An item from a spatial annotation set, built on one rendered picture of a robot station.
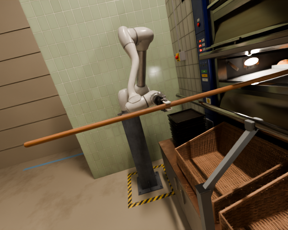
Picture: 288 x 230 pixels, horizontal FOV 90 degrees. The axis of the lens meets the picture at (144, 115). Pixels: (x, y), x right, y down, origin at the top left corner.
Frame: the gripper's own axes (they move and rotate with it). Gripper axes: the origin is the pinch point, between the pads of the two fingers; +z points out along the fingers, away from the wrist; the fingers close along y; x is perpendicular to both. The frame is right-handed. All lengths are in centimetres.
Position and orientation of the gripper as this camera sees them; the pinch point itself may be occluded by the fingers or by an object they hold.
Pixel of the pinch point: (167, 105)
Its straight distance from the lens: 85.3
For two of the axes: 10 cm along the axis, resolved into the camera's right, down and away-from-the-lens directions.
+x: -9.6, 2.7, -0.9
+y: 2.4, 9.3, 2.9
